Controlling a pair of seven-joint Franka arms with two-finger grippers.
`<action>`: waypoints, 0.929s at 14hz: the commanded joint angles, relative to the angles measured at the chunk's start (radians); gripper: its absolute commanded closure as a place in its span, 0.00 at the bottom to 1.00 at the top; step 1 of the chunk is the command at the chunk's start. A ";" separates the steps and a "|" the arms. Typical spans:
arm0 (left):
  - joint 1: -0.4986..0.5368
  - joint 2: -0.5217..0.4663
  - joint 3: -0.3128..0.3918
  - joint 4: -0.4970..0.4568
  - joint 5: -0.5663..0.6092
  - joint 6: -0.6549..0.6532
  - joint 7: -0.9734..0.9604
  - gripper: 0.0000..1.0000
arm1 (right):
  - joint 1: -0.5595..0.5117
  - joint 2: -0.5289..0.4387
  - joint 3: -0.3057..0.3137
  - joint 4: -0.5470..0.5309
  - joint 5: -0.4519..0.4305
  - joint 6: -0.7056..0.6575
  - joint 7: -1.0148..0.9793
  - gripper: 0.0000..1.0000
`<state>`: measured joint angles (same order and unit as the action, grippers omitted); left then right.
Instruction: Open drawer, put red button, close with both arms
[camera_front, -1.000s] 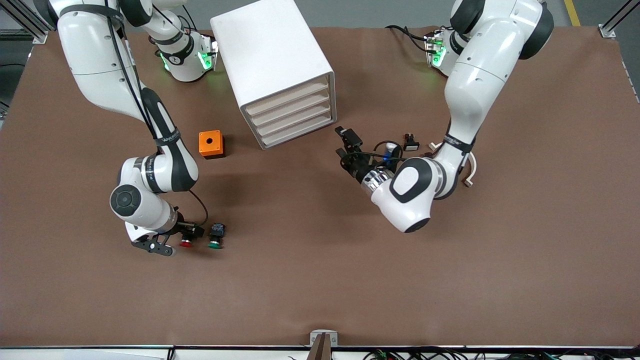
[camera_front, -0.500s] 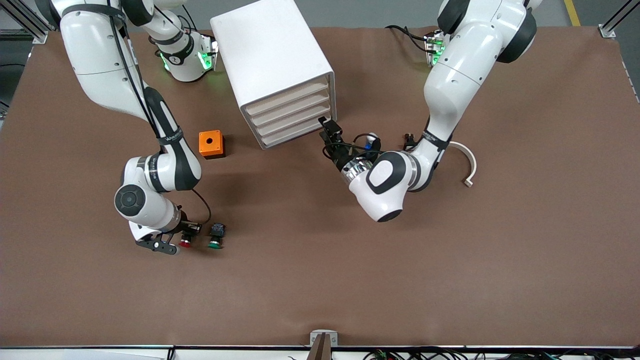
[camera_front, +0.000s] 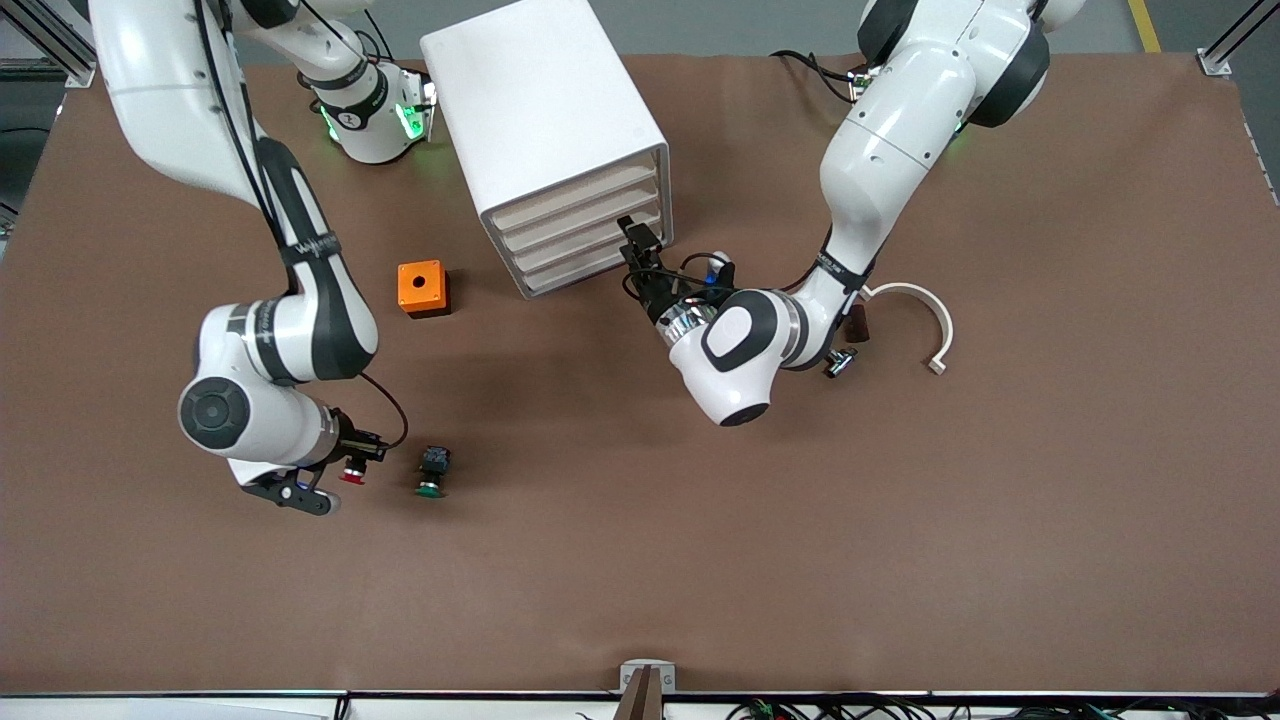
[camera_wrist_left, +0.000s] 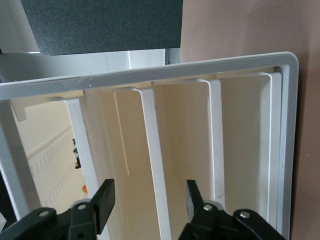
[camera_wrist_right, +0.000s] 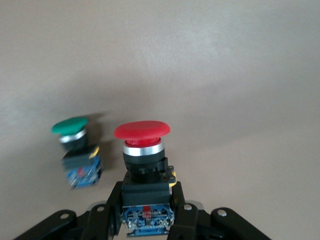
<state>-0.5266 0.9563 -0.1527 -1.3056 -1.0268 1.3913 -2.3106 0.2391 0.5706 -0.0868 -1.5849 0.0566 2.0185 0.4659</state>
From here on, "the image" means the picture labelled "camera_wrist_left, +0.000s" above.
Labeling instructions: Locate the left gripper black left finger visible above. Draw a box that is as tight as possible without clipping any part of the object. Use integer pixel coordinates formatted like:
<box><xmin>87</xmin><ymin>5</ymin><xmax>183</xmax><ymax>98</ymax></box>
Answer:
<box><xmin>0</xmin><ymin>178</ymin><xmax>116</xmax><ymax>240</ymax></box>

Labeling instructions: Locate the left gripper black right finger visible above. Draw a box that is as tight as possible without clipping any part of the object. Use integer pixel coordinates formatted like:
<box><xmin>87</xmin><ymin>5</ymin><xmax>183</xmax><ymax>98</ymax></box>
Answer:
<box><xmin>176</xmin><ymin>179</ymin><xmax>286</xmax><ymax>240</ymax></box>

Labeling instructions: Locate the black felt panel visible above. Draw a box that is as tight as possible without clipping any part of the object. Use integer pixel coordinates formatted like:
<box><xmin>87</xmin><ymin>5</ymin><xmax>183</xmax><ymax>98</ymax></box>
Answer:
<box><xmin>21</xmin><ymin>0</ymin><xmax>185</xmax><ymax>56</ymax></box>

